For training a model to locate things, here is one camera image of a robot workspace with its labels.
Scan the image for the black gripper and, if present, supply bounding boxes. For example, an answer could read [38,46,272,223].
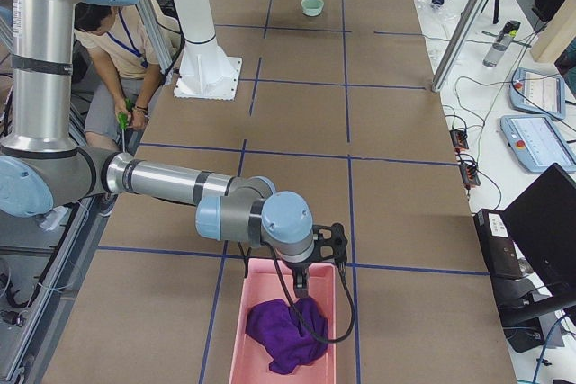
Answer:
[287,261,311,299]

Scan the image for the purple cloth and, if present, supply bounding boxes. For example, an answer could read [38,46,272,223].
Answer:
[246,299,328,375]

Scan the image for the light green bowl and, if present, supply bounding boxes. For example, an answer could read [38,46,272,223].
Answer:
[301,0,325,17]

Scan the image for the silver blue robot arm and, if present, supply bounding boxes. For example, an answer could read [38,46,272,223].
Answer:
[1,0,318,297]

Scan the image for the pink plastic bin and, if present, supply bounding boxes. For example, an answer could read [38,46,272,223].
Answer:
[229,258,337,383]

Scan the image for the black monitor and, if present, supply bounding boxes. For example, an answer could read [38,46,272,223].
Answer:
[502,163,575,289]

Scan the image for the seated person beige shirt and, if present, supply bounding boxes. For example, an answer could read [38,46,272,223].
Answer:
[74,0,176,217]

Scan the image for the teach pendant near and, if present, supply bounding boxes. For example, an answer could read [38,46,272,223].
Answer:
[499,114,575,174]

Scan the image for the teach pendant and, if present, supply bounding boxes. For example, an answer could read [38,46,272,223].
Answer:
[509,67,566,120]
[499,114,575,174]

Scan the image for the teach pendant far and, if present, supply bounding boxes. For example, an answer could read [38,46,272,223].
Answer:
[509,67,566,120]

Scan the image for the clear water bottle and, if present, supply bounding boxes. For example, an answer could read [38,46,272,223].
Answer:
[482,20,521,67]

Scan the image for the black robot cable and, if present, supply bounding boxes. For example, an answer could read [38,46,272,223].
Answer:
[265,244,357,344]

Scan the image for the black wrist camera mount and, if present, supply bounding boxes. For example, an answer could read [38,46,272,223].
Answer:
[310,222,348,268]

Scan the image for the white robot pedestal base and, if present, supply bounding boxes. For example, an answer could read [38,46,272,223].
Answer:
[174,0,242,101]

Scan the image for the aluminium frame post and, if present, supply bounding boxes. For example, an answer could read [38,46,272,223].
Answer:
[431,0,486,93]

